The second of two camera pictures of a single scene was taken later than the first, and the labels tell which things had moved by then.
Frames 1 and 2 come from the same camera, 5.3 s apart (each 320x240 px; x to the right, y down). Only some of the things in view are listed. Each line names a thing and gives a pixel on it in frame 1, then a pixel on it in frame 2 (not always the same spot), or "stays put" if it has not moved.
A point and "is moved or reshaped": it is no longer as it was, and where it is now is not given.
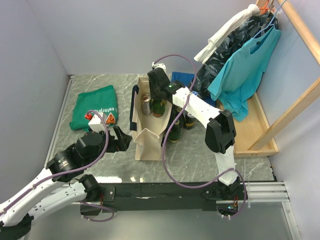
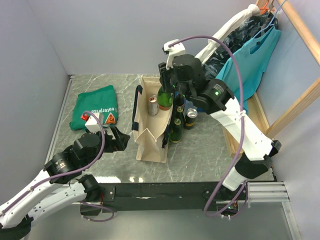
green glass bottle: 175,134 stays put
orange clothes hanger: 264,9 stays put
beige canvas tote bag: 149,132 stays put
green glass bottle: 158,108 is moved or reshaped
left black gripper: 121,143 stays put
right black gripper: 153,94 → 164,73
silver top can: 190,121 stays put
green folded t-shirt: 103,99 stays put
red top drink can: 146,104 → 153,105
